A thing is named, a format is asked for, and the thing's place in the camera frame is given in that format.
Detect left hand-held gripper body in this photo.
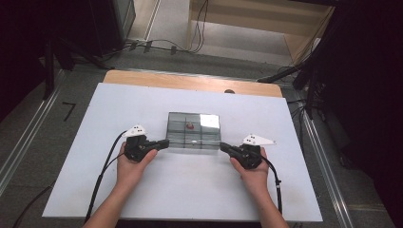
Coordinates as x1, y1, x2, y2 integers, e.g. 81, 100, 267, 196
123, 124, 157, 162

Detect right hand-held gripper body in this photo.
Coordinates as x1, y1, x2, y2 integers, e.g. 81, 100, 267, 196
236, 134, 277, 170

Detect clear plastic compartment box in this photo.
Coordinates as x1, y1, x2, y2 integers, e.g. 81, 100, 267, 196
165, 111, 222, 150

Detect person's right hand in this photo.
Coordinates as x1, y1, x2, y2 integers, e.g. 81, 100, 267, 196
230, 147, 270, 196

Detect person's left hand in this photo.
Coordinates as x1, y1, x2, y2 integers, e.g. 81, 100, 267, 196
115, 142, 159, 192

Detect white board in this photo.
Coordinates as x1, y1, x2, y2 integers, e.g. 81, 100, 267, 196
42, 83, 323, 222

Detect power strip with plugs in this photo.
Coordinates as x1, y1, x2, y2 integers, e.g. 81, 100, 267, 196
125, 38, 179, 55

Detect black metal stand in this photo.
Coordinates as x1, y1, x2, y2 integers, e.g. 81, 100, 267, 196
257, 12, 343, 120

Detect black tripod stand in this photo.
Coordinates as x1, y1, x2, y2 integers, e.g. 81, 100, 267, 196
42, 34, 115, 101

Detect wooden shelf unit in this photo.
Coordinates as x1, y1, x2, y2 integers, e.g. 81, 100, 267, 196
188, 0, 336, 66

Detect dark cabinet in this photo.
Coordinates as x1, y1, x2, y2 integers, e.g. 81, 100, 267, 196
88, 0, 137, 58

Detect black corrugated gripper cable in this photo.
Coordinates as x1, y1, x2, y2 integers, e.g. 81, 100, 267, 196
260, 155, 283, 215

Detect thick black gripper cable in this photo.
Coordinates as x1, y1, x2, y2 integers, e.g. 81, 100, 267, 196
84, 130, 128, 224

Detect bundle of floor cables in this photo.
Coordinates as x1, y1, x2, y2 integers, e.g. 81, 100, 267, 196
278, 65, 321, 153

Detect metal floor rail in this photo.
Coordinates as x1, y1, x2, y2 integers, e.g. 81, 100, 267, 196
0, 70, 66, 194
298, 104, 355, 228

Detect thin black cable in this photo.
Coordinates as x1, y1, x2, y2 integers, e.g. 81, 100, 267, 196
12, 152, 126, 228

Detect hanging black cables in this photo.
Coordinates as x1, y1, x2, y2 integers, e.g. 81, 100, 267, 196
189, 0, 210, 54

